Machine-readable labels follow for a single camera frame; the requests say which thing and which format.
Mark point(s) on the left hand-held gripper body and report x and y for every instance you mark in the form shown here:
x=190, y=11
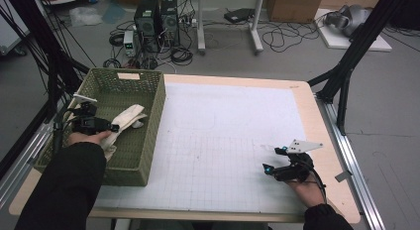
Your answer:
x=89, y=124

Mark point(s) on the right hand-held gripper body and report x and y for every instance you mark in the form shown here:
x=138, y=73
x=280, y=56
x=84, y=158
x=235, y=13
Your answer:
x=295, y=172

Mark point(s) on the cream printed baby garment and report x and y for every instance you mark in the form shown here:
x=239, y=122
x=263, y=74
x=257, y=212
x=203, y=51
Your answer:
x=127, y=117

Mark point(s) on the green woven basket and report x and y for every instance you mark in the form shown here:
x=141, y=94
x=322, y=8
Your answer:
x=132, y=150

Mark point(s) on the person's left hand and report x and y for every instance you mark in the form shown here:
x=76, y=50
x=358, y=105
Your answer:
x=89, y=138

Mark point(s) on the person's right hand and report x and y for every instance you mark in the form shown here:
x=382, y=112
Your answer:
x=310, y=193

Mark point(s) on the white grid mat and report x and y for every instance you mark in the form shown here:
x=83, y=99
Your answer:
x=231, y=124

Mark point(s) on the grey power supply unit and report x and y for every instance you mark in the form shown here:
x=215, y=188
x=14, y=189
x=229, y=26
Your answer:
x=129, y=43

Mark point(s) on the clear plastic bag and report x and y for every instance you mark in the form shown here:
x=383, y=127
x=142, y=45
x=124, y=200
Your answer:
x=85, y=17

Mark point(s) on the large black computer tower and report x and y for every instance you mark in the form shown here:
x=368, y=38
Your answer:
x=147, y=25

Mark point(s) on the slim black computer tower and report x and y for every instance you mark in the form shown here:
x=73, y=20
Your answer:
x=170, y=23

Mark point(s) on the white floor board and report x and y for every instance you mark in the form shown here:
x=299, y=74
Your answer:
x=336, y=41

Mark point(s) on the white cabinet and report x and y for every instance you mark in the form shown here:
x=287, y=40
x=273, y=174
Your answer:
x=10, y=28

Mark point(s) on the white desk leg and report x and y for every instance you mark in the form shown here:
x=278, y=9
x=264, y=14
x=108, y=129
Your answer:
x=256, y=28
x=200, y=25

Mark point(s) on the black flat device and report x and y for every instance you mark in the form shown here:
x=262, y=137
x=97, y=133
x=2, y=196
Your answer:
x=239, y=15

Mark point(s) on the large cardboard box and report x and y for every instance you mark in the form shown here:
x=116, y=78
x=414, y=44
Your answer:
x=294, y=7

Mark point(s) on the grey rounded device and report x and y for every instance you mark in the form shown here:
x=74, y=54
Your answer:
x=353, y=18

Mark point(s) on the small grey bracket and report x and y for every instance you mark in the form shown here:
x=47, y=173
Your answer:
x=343, y=176

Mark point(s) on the aluminium rail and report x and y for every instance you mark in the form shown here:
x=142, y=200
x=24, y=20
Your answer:
x=20, y=167
x=353, y=164

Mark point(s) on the black metal frame stand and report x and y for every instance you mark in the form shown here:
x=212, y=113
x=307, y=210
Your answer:
x=44, y=35
x=360, y=41

